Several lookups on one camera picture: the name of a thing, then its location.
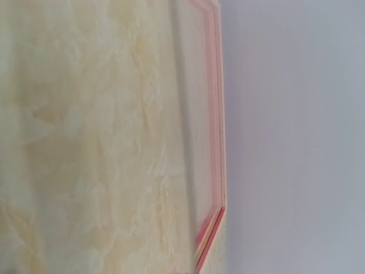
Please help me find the pink wooden picture frame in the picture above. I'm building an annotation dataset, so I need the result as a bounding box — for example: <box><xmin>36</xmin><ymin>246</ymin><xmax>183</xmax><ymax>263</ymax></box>
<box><xmin>185</xmin><ymin>1</ymin><xmax>227</xmax><ymax>273</ymax></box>

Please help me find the clear acrylic glass sheet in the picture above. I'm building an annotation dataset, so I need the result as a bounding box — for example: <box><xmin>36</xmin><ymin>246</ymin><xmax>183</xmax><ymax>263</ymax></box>
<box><xmin>172</xmin><ymin>1</ymin><xmax>214</xmax><ymax>245</ymax></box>

